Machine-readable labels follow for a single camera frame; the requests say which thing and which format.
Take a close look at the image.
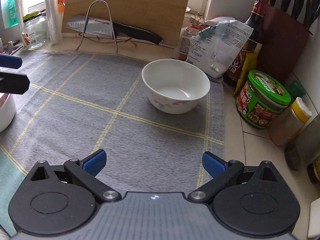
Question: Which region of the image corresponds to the wire board rack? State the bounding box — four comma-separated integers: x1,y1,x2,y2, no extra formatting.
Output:
75,0,137,54

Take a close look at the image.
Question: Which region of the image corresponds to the plastic wrap roll left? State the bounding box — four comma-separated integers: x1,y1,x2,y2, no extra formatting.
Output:
15,0,28,32

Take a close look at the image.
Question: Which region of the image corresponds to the white bowl plain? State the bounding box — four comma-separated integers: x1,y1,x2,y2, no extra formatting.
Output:
0,93,16,132

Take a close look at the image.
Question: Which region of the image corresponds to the dark soy sauce bottle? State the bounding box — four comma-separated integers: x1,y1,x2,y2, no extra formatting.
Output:
223,0,268,89

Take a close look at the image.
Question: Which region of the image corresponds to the kitchen knife black handle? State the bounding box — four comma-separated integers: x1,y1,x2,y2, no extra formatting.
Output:
66,15,163,45

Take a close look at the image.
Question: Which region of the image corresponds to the plastic wrap roll right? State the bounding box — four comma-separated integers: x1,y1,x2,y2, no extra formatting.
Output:
45,0,62,45

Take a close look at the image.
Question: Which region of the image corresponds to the green lidded sauce jar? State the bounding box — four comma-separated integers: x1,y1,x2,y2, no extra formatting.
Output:
235,69,291,129

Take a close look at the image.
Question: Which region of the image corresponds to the white bowl floral print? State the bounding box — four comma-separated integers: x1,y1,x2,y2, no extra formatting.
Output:
142,59,210,114

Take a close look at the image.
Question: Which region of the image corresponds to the grey checked dish mat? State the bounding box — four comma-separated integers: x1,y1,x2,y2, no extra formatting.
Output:
0,49,226,233

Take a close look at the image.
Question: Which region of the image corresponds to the dark red knife block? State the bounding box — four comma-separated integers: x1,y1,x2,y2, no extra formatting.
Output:
257,5,312,84

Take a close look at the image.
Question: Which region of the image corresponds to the green detergent bottle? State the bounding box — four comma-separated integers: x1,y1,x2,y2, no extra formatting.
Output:
8,0,18,27

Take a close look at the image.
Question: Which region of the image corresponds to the yellow capped spice jar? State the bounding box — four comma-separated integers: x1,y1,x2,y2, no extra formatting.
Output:
268,97,312,146

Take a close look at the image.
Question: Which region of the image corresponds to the white plastic food bag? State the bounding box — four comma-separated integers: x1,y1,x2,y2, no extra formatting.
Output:
187,20,253,80

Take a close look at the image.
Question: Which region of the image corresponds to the glass jar yellow lid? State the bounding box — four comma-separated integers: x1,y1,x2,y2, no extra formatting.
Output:
21,10,47,50

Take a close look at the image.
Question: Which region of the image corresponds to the plastic wrap roll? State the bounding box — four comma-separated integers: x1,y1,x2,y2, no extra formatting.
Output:
45,0,62,45
15,0,28,32

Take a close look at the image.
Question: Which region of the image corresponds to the sink soap dispenser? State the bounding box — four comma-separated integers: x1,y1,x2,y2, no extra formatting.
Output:
7,41,13,55

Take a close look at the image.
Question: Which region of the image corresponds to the bamboo cutting board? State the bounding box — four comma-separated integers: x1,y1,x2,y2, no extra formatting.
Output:
62,0,188,47

